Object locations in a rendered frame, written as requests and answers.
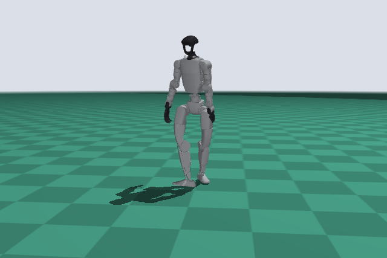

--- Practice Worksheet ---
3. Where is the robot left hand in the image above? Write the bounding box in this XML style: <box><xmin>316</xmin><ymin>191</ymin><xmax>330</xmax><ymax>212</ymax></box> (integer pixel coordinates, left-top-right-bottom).
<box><xmin>207</xmin><ymin>108</ymin><xmax>215</xmax><ymax>123</ymax></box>

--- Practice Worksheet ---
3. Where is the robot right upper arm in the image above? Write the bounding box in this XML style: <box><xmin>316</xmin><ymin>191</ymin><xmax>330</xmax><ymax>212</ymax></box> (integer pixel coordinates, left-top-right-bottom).
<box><xmin>170</xmin><ymin>59</ymin><xmax>181</xmax><ymax>88</ymax></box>

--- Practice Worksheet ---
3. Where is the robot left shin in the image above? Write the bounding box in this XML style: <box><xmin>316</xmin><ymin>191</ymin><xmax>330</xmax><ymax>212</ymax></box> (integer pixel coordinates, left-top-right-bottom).
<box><xmin>198</xmin><ymin>147</ymin><xmax>209</xmax><ymax>175</ymax></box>

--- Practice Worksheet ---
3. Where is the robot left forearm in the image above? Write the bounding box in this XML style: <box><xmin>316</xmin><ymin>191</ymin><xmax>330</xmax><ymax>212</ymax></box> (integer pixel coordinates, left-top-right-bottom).
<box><xmin>205</xmin><ymin>84</ymin><xmax>215</xmax><ymax>112</ymax></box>

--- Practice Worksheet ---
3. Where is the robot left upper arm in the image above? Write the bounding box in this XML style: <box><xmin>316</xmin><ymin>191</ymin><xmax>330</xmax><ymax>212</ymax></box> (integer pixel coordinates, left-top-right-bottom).
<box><xmin>199</xmin><ymin>60</ymin><xmax>212</xmax><ymax>92</ymax></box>

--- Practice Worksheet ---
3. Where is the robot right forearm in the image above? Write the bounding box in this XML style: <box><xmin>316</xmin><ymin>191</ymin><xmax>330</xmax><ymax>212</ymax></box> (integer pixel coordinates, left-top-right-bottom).
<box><xmin>165</xmin><ymin>85</ymin><xmax>177</xmax><ymax>106</ymax></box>

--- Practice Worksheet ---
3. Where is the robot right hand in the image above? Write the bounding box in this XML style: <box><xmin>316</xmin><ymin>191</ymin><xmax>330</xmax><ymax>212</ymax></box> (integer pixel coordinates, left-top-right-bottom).
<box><xmin>164</xmin><ymin>102</ymin><xmax>171</xmax><ymax>123</ymax></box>

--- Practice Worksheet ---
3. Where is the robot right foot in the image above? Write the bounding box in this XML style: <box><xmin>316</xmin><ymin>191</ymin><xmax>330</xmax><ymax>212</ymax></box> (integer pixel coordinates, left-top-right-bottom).
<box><xmin>172</xmin><ymin>179</ymin><xmax>196</xmax><ymax>187</ymax></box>

